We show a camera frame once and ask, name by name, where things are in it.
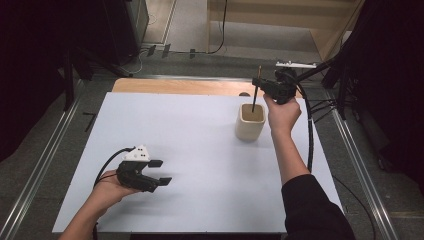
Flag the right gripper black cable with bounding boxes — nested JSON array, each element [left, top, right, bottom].
[[293, 71, 316, 174]]

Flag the wooden table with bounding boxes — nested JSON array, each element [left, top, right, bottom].
[[111, 78, 304, 99]]

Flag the thin black floor cable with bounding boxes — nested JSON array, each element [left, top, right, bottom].
[[332, 174, 377, 240]]

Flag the person's right hand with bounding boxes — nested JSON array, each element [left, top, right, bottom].
[[263, 93, 303, 135]]

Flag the hanging black cable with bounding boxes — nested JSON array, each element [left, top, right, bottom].
[[208, 0, 230, 55]]

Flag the black cabinet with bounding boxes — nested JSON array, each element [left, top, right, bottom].
[[101, 0, 150, 65]]

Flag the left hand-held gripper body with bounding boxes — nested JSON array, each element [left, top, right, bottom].
[[115, 144, 161, 194]]

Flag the black sleeve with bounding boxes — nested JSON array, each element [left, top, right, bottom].
[[281, 173, 357, 240]]

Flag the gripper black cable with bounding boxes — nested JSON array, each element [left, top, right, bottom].
[[93, 146, 137, 188], [293, 71, 316, 174]]

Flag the bundle of black cables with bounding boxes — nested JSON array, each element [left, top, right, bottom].
[[308, 97, 338, 124]]

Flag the white board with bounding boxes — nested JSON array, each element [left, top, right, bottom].
[[52, 92, 345, 234]]

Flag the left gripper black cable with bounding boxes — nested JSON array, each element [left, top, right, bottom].
[[93, 146, 137, 188]]

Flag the black metal stand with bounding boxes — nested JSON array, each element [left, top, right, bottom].
[[295, 54, 356, 121], [61, 46, 133, 112]]

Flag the cream square pen holder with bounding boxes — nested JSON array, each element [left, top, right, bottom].
[[234, 102, 267, 142]]

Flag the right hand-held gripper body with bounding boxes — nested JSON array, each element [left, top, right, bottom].
[[264, 60, 318, 105]]

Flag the dark curtain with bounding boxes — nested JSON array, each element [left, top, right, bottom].
[[343, 0, 424, 196], [0, 0, 111, 163]]

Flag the light wooden cabinet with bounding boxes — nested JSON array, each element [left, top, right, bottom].
[[206, 0, 367, 63]]

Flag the metal floor rail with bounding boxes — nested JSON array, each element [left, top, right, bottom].
[[0, 79, 85, 240], [328, 91, 400, 240]]

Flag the white floor cable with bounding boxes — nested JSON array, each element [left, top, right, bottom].
[[123, 46, 152, 76]]

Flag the black pencil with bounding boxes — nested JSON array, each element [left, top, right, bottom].
[[251, 65, 263, 114]]

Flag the person's left hand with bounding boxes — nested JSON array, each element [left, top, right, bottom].
[[92, 169, 144, 211]]

